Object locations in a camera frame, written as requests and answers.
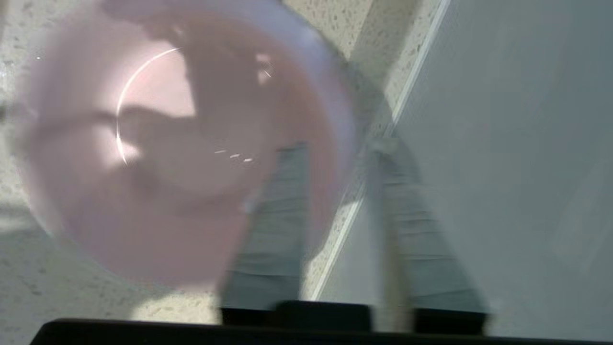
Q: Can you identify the tissue-wrapped right gripper left finger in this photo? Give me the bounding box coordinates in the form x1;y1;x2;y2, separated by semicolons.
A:
219;143;311;326

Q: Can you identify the tissue-wrapped right gripper right finger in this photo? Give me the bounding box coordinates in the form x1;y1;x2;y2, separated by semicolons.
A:
365;137;490;335

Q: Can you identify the pink bowl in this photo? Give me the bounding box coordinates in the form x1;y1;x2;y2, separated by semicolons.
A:
12;0;360;293

